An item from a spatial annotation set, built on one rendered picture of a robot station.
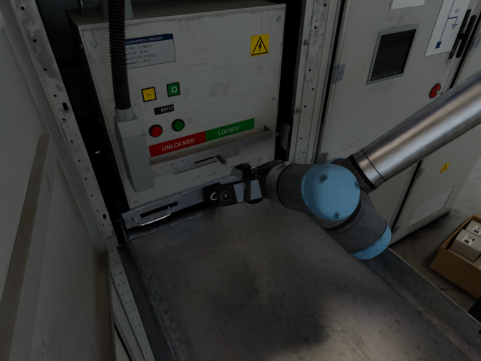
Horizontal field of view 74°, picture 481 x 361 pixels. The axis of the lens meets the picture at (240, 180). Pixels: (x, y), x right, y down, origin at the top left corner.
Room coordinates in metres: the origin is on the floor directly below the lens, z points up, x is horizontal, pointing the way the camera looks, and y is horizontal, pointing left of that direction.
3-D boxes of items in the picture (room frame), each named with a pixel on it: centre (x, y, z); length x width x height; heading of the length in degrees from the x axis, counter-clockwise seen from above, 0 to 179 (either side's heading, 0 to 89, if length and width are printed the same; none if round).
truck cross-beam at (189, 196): (0.79, 0.10, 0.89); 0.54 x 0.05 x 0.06; 120
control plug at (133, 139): (0.61, 0.24, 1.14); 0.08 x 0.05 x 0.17; 30
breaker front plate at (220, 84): (0.78, 0.10, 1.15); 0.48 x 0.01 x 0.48; 120
